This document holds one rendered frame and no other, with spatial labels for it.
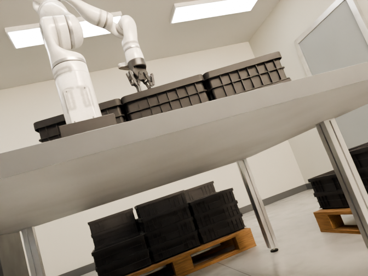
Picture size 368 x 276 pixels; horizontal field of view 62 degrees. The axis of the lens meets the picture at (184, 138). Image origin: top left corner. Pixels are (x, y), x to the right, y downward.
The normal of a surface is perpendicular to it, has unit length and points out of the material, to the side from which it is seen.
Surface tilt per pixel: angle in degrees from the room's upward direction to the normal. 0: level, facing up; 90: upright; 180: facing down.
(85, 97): 90
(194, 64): 90
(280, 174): 90
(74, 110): 90
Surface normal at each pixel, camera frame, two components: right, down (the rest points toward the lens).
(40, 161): 0.22, -0.25
